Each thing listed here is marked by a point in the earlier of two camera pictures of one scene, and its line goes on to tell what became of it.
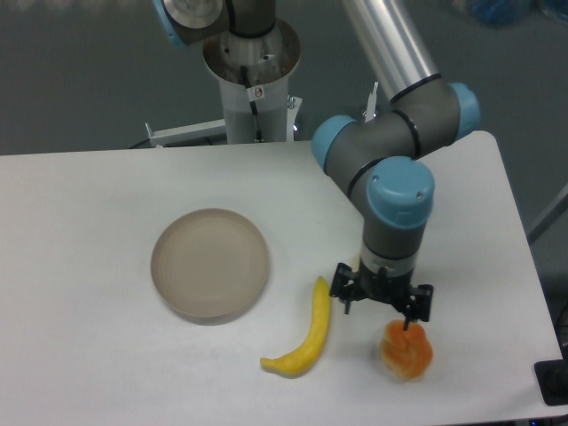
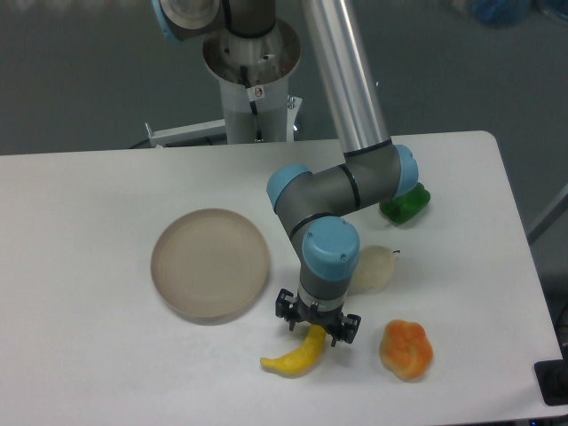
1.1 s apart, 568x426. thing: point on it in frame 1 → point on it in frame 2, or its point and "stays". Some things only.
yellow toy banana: [303, 358] stays
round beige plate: [209, 266] stays
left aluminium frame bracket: [186, 133] stays
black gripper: [394, 288] → [292, 309]
